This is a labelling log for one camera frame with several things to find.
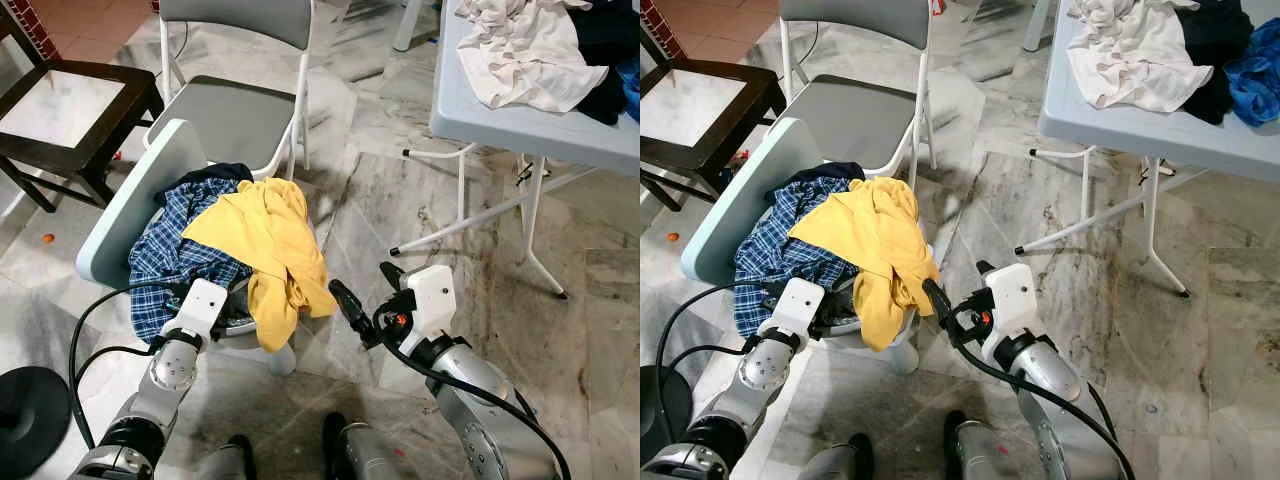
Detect dark wooden marble side table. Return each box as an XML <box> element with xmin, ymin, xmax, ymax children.
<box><xmin>0</xmin><ymin>58</ymin><xmax>167</xmax><ymax>214</ymax></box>
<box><xmin>640</xmin><ymin>58</ymin><xmax>787</xmax><ymax>213</ymax></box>

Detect grey folding table white legs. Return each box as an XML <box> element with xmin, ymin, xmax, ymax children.
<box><xmin>388</xmin><ymin>0</ymin><xmax>641</xmax><ymax>301</ymax></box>
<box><xmin>1015</xmin><ymin>0</ymin><xmax>1280</xmax><ymax>299</ymax></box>

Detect pale plastic chair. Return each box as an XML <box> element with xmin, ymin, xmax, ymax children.
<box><xmin>680</xmin><ymin>117</ymin><xmax>921</xmax><ymax>378</ymax></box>
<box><xmin>76</xmin><ymin>117</ymin><xmax>301</xmax><ymax>378</ymax></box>

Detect yellow shirt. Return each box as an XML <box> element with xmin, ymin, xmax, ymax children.
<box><xmin>788</xmin><ymin>178</ymin><xmax>943</xmax><ymax>354</ymax></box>
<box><xmin>180</xmin><ymin>178</ymin><xmax>341</xmax><ymax>354</ymax></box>

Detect blue plaid shirt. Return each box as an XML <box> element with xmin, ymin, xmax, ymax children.
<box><xmin>733</xmin><ymin>178</ymin><xmax>861</xmax><ymax>341</ymax></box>
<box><xmin>128</xmin><ymin>178</ymin><xmax>257</xmax><ymax>346</ymax></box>

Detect dark navy crumpled garment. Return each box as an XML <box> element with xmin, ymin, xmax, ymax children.
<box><xmin>1172</xmin><ymin>0</ymin><xmax>1256</xmax><ymax>127</ymax></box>
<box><xmin>568</xmin><ymin>0</ymin><xmax>641</xmax><ymax>127</ymax></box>

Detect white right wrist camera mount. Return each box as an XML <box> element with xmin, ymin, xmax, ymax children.
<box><xmin>982</xmin><ymin>263</ymin><xmax>1038</xmax><ymax>346</ymax></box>
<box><xmin>404</xmin><ymin>264</ymin><xmax>460</xmax><ymax>347</ymax></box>

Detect silver left robot leg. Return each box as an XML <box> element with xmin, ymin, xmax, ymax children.
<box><xmin>195</xmin><ymin>433</ymin><xmax>259</xmax><ymax>480</ymax></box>
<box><xmin>795</xmin><ymin>433</ymin><xmax>876</xmax><ymax>480</ymax></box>

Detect navy folded garment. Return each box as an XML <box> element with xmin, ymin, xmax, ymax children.
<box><xmin>785</xmin><ymin>162</ymin><xmax>866</xmax><ymax>191</ymax></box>
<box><xmin>163</xmin><ymin>162</ymin><xmax>255</xmax><ymax>193</ymax></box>

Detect grey folding chair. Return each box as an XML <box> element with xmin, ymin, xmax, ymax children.
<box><xmin>770</xmin><ymin>0</ymin><xmax>936</xmax><ymax>191</ymax></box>
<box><xmin>143</xmin><ymin>0</ymin><xmax>314</xmax><ymax>183</ymax></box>

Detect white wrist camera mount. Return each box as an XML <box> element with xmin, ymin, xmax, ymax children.
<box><xmin>404</xmin><ymin>264</ymin><xmax>460</xmax><ymax>347</ymax></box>
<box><xmin>982</xmin><ymin>263</ymin><xmax>1038</xmax><ymax>346</ymax></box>
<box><xmin>765</xmin><ymin>277</ymin><xmax>826</xmax><ymax>346</ymax></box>
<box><xmin>172</xmin><ymin>278</ymin><xmax>230</xmax><ymax>347</ymax></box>

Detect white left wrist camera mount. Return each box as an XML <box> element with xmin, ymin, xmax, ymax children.
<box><xmin>765</xmin><ymin>277</ymin><xmax>826</xmax><ymax>346</ymax></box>
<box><xmin>172</xmin><ymin>278</ymin><xmax>230</xmax><ymax>347</ymax></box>

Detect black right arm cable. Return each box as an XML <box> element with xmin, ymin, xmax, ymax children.
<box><xmin>372</xmin><ymin>305</ymin><xmax>574</xmax><ymax>480</ymax></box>
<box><xmin>950</xmin><ymin>305</ymin><xmax>1136</xmax><ymax>480</ymax></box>

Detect black round stand base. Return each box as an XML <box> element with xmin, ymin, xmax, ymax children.
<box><xmin>640</xmin><ymin>365</ymin><xmax>693</xmax><ymax>466</ymax></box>
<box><xmin>0</xmin><ymin>365</ymin><xmax>73</xmax><ymax>480</ymax></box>

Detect white crumpled garment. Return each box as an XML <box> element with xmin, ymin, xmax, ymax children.
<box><xmin>1065</xmin><ymin>0</ymin><xmax>1216</xmax><ymax>114</ymax></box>
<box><xmin>455</xmin><ymin>0</ymin><xmax>611</xmax><ymax>115</ymax></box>

